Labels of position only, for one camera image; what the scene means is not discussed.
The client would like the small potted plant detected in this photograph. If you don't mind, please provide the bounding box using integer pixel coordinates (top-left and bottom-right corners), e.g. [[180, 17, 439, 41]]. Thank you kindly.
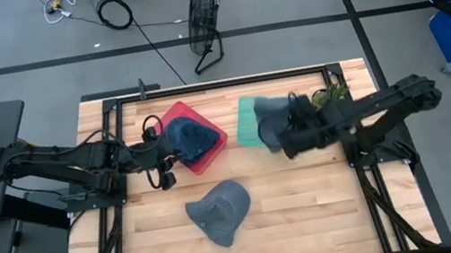
[[308, 81, 352, 110]]

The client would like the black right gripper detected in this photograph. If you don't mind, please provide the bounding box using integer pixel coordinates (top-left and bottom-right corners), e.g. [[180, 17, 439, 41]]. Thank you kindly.
[[272, 88, 340, 161]]

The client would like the black floor fan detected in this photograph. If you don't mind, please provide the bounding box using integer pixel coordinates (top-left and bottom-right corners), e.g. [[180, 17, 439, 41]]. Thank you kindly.
[[181, 0, 232, 77]]

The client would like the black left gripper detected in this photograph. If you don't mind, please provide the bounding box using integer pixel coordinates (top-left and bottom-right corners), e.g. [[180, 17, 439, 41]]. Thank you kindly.
[[117, 132, 190, 176]]

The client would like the black aluminium table frame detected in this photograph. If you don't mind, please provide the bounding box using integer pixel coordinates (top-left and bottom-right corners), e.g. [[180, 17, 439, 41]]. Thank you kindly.
[[36, 49, 444, 253]]

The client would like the red plastic tray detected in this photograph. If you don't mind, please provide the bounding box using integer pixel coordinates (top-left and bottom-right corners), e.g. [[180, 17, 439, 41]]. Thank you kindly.
[[152, 93, 234, 181]]

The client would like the long black floor cable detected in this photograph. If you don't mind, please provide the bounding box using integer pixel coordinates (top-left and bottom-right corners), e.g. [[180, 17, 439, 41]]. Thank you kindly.
[[113, 0, 189, 95]]

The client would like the coiled black cable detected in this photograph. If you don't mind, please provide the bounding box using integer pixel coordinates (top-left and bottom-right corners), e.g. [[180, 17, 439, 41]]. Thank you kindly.
[[95, 0, 136, 33]]

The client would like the dark blue cap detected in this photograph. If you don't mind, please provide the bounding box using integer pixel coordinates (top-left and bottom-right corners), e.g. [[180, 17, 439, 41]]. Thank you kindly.
[[161, 109, 225, 167]]

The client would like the green plastic tray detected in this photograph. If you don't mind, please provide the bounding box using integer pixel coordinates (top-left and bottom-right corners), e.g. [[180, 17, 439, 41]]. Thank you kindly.
[[230, 92, 277, 152]]

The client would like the white cable bundle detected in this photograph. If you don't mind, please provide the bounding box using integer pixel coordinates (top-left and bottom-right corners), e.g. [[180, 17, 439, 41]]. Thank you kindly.
[[36, 0, 91, 26]]

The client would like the grey cap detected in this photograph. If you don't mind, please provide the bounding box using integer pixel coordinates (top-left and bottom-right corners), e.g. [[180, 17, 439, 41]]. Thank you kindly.
[[182, 176, 258, 253], [251, 92, 303, 156]]

